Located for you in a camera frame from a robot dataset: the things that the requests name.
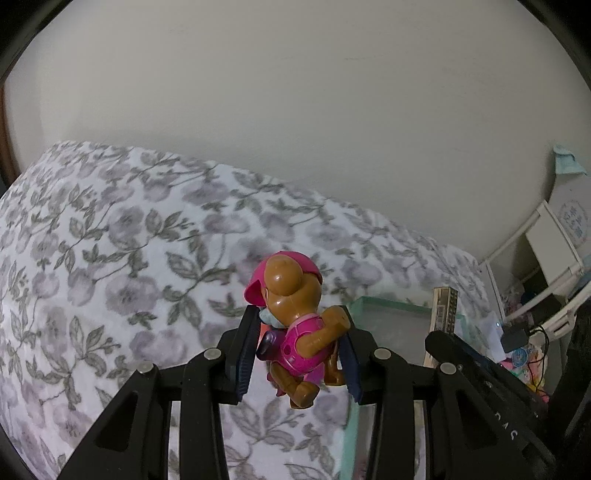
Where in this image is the floral grey white blanket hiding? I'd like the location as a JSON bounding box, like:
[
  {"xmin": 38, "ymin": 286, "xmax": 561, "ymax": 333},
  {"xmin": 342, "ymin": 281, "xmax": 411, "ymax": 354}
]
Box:
[{"xmin": 0, "ymin": 140, "xmax": 491, "ymax": 480}]

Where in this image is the clear bin with green rim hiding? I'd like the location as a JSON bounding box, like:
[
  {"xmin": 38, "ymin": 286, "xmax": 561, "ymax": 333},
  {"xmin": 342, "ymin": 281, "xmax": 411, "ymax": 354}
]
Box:
[{"xmin": 339, "ymin": 295, "xmax": 506, "ymax": 480}]

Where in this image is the small gold patterned box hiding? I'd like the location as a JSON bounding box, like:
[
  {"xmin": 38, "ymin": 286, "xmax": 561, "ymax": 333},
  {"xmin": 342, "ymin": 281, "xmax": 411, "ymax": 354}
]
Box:
[{"xmin": 424, "ymin": 286, "xmax": 460, "ymax": 367}]

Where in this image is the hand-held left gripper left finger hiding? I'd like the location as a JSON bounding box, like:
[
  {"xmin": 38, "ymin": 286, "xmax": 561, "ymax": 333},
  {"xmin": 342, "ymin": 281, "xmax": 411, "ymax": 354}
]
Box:
[{"xmin": 59, "ymin": 305, "xmax": 260, "ymax": 480}]

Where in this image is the white shelf rack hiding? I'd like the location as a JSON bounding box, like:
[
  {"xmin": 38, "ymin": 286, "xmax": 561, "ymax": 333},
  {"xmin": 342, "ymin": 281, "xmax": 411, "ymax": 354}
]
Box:
[{"xmin": 479, "ymin": 200, "xmax": 591, "ymax": 344}]

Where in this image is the brown wooden frame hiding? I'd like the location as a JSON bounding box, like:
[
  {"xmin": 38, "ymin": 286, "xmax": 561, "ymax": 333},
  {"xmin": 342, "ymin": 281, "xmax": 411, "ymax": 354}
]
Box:
[{"xmin": 0, "ymin": 78, "xmax": 20, "ymax": 190}]

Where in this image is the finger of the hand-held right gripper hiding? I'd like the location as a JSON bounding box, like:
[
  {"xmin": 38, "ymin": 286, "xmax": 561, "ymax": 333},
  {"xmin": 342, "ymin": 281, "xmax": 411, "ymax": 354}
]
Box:
[{"xmin": 424, "ymin": 331, "xmax": 548, "ymax": 404}]

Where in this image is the pink brown toy dog figure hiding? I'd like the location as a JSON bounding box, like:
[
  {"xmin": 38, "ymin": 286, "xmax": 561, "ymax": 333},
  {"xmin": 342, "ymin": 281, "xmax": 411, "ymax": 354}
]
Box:
[{"xmin": 244, "ymin": 251, "xmax": 352, "ymax": 409}]

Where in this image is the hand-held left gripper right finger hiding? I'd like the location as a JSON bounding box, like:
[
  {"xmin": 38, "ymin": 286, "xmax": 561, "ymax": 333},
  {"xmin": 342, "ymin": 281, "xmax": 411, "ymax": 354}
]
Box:
[{"xmin": 338, "ymin": 318, "xmax": 462, "ymax": 480}]

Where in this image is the black cable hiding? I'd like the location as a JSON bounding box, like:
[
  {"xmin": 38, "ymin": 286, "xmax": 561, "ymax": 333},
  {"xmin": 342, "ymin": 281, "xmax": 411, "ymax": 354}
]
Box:
[{"xmin": 526, "ymin": 320, "xmax": 557, "ymax": 395}]

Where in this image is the light blue cloth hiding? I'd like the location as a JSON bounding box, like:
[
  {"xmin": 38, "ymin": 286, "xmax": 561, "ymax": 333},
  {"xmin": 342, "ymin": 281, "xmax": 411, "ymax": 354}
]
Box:
[{"xmin": 553, "ymin": 144, "xmax": 588, "ymax": 175}]

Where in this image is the pile of colourful small toys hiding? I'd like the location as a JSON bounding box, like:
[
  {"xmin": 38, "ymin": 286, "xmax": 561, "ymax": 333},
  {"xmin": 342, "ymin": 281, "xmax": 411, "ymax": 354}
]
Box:
[{"xmin": 501, "ymin": 344, "xmax": 551, "ymax": 402}]

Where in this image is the black power adapter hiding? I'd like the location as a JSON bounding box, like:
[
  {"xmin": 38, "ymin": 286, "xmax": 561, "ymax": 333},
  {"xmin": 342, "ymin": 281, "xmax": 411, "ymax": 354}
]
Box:
[{"xmin": 501, "ymin": 323, "xmax": 533, "ymax": 352}]

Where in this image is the white printed cardboard box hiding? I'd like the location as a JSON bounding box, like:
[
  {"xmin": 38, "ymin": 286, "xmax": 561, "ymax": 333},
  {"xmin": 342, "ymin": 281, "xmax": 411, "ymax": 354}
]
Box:
[{"xmin": 547, "ymin": 173, "xmax": 591, "ymax": 261}]

